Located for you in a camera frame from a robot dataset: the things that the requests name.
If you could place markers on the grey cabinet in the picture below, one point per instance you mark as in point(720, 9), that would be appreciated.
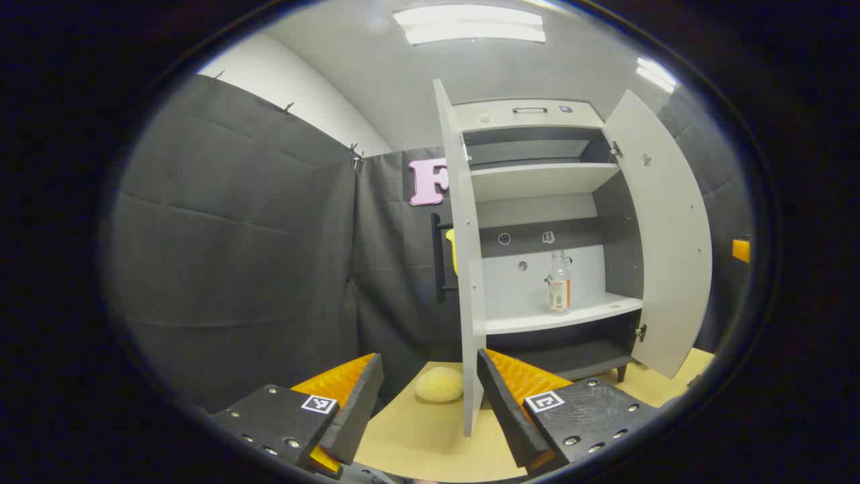
point(537, 178)

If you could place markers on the black backdrop cloth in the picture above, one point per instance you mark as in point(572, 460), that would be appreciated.
point(235, 235)

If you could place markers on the large ceiling light panel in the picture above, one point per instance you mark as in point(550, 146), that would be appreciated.
point(470, 25)

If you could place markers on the small ceiling light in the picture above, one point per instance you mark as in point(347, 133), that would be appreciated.
point(655, 72)

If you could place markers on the clear plastic bottle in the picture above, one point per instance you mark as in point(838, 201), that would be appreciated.
point(559, 292)

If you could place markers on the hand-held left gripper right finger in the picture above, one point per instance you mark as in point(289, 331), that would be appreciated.
point(510, 417)

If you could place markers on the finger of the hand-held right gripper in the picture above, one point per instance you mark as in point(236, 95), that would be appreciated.
point(741, 250)

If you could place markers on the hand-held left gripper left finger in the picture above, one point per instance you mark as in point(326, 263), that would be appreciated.
point(359, 410)

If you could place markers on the grey cabinet drawer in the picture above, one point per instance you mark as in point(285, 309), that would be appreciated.
point(490, 115)

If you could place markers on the metal door hinge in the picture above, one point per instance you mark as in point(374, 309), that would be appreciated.
point(615, 150)
point(641, 332)

